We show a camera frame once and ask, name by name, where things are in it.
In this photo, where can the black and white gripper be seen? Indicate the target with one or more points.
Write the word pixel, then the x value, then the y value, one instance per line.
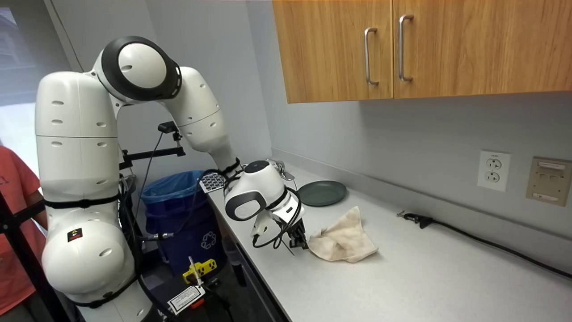
pixel 282 220

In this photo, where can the beige cloth towel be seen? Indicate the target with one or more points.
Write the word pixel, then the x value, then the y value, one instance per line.
pixel 345 239

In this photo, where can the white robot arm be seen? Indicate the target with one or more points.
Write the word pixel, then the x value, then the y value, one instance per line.
pixel 88 256

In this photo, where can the dark green plate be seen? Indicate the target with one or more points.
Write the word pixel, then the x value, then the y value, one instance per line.
pixel 322 193

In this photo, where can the yellow tool on floor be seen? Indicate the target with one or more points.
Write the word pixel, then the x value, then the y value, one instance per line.
pixel 198 270

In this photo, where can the blue recycling bin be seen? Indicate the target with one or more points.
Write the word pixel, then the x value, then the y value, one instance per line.
pixel 175 204

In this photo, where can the wooden cabinet left door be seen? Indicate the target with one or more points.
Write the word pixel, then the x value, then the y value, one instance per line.
pixel 320 45

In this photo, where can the wooden cabinet door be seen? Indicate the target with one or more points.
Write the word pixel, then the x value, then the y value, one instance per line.
pixel 484 46
pixel 320 45

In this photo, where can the wooden cabinet right door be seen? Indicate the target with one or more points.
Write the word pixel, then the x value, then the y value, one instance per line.
pixel 484 46

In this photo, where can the black camera on stand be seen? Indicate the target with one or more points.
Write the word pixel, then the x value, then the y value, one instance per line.
pixel 166 127

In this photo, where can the white wall power outlet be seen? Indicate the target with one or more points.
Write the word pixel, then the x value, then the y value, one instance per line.
pixel 492 170

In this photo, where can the silver left cabinet handle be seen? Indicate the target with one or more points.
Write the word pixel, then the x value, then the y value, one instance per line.
pixel 366 34

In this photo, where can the silver cabinet handle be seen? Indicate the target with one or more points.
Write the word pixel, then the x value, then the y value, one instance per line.
pixel 366 34
pixel 400 46

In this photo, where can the silver right cabinet handle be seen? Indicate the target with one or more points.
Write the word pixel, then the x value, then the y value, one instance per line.
pixel 400 46

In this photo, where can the beige wall plate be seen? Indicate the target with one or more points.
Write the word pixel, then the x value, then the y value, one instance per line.
pixel 549 179

